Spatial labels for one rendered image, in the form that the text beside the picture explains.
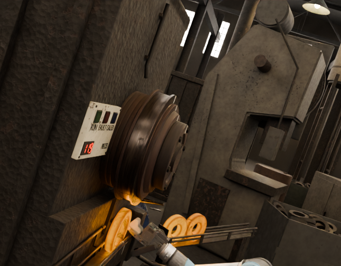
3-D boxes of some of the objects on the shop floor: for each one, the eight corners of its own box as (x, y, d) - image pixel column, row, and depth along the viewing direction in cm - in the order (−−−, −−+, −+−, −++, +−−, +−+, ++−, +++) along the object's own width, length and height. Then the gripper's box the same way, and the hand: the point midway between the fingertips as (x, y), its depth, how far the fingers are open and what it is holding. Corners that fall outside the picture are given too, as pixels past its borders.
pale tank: (283, 203, 971) (353, 16, 941) (280, 197, 1061) (344, 26, 1031) (322, 218, 955) (395, 28, 925) (315, 210, 1046) (382, 37, 1015)
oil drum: (235, 219, 630) (256, 163, 624) (236, 211, 688) (255, 160, 683) (274, 234, 620) (295, 178, 614) (272, 225, 679) (291, 173, 673)
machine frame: (-224, 389, 138) (-65, -138, 126) (-19, 276, 244) (77, -16, 233) (-36, 497, 126) (159, -75, 114) (94, 329, 232) (201, 24, 220)
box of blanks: (256, 301, 352) (289, 215, 346) (234, 261, 434) (260, 191, 429) (367, 335, 361) (400, 252, 356) (325, 290, 444) (351, 222, 439)
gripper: (171, 237, 186) (135, 207, 189) (168, 243, 178) (129, 210, 180) (160, 252, 187) (123, 221, 190) (155, 258, 179) (117, 226, 181)
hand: (124, 223), depth 186 cm, fingers closed
